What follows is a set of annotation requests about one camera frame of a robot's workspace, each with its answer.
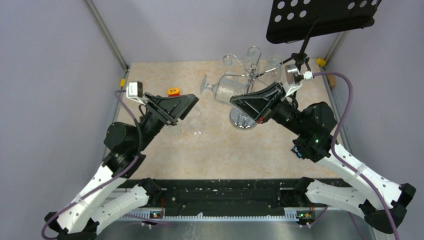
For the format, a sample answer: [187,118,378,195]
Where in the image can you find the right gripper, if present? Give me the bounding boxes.
[230,82,308,136]

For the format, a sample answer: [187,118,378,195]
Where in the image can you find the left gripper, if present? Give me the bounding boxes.
[134,91,200,151]

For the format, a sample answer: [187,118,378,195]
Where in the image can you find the removed wine glass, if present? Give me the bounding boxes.
[165,124,182,138]
[189,106,203,136]

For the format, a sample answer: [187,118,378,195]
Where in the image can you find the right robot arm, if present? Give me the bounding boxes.
[229,82,416,235]

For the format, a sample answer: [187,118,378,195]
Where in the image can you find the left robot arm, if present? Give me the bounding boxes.
[41,93,199,240]

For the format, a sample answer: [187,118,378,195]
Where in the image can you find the chrome wine glass rack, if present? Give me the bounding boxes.
[220,46,286,131]

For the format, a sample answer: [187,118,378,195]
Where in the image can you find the red and yellow block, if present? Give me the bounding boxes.
[167,87,181,97]

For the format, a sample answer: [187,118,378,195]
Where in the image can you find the yellow corner clip left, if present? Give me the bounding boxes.
[119,78,126,89]

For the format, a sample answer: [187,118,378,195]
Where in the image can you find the yellow corner clip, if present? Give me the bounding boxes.
[315,58,327,68]
[119,78,126,89]

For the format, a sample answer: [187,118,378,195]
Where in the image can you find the yellow corner clip right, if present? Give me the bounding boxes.
[315,58,327,68]

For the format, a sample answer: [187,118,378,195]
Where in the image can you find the black music stand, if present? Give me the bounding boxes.
[266,0,381,64]

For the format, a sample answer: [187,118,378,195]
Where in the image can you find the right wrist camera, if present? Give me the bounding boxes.
[283,64,313,97]

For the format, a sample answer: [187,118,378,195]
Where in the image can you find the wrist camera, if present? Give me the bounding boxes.
[125,81,144,103]
[283,64,313,97]

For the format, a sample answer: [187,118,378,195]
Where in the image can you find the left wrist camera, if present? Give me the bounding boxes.
[125,81,144,103]

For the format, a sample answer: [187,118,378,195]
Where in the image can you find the brown wall clip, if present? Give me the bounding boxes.
[326,74,337,88]

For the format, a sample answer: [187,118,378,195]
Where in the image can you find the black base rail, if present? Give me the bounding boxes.
[147,179,312,217]

